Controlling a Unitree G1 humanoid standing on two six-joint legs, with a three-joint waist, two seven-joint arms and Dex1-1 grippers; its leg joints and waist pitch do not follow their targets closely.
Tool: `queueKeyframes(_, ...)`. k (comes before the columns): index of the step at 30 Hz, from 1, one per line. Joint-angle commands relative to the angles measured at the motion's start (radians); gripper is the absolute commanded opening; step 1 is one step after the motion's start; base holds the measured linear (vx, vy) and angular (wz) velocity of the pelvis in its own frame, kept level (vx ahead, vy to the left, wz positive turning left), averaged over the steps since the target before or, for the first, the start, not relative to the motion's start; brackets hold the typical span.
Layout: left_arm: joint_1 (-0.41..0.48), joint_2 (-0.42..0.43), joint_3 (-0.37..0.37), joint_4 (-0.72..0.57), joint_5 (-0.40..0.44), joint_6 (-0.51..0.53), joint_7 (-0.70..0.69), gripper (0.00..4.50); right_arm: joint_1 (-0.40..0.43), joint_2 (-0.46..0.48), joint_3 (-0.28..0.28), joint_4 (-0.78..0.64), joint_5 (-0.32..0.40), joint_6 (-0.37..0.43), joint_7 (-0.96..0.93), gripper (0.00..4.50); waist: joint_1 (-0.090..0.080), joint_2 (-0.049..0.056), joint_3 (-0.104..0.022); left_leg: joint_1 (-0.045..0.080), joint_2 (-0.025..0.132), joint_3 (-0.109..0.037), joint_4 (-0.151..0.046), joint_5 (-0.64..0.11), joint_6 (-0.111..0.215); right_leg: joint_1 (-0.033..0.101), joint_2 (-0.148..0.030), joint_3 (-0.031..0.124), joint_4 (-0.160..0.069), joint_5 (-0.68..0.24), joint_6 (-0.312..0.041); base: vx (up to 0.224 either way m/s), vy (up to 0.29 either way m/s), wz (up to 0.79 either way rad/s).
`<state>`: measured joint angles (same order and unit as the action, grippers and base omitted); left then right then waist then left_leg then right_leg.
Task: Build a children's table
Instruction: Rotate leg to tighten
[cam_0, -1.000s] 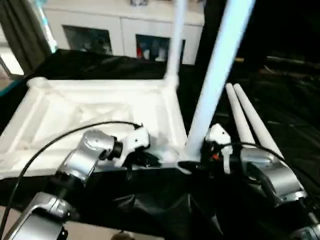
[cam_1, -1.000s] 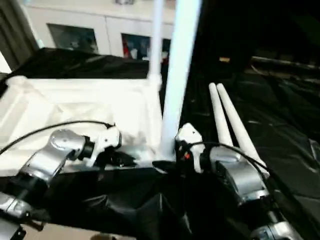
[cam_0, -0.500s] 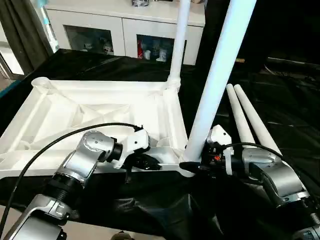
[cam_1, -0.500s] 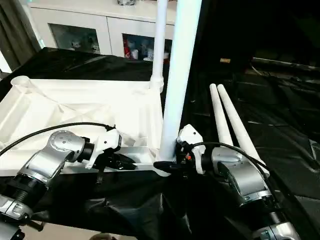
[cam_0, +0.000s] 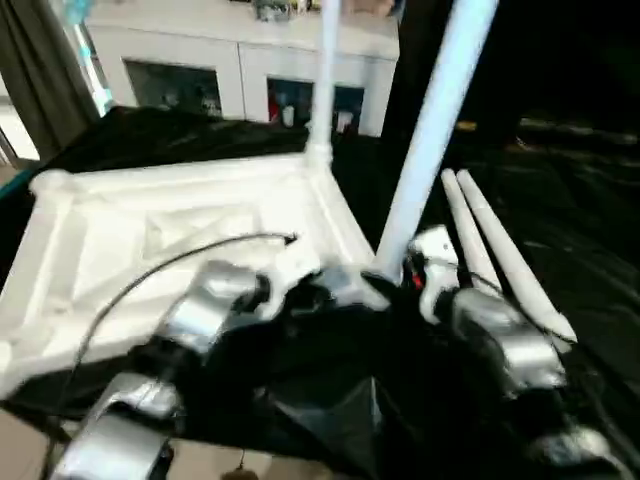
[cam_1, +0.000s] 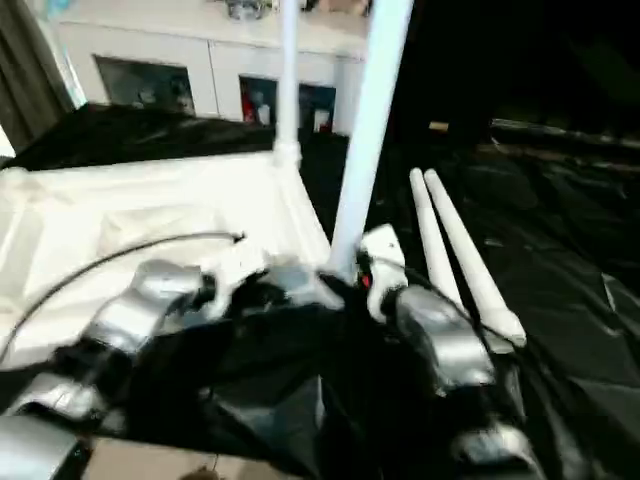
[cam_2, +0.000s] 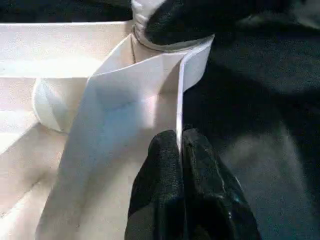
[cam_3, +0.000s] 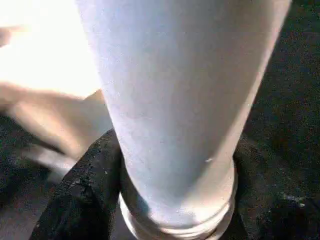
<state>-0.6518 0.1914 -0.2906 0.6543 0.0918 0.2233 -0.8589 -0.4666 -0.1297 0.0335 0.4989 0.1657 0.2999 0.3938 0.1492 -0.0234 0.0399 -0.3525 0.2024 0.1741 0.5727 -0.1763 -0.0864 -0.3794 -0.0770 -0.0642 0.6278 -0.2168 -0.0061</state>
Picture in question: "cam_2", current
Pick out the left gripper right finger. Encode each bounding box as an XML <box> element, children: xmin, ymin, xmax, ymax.
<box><xmin>180</xmin><ymin>124</ymin><xmax>264</xmax><ymax>240</ymax></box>

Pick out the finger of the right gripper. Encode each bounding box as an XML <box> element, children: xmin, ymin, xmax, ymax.
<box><xmin>144</xmin><ymin>0</ymin><xmax>251</xmax><ymax>46</ymax></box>

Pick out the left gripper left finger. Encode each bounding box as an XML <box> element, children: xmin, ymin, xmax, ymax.
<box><xmin>124</xmin><ymin>129</ymin><xmax>188</xmax><ymax>240</ymax></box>

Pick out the white plastic table leg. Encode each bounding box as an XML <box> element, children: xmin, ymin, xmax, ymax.
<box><xmin>131</xmin><ymin>0</ymin><xmax>215</xmax><ymax>53</ymax></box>

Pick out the white plastic table top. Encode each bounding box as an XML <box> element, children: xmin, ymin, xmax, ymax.
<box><xmin>0</xmin><ymin>21</ymin><xmax>216</xmax><ymax>240</ymax></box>

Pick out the black plastic mat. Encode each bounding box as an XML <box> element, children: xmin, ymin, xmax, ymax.
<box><xmin>0</xmin><ymin>0</ymin><xmax>320</xmax><ymax>240</ymax></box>

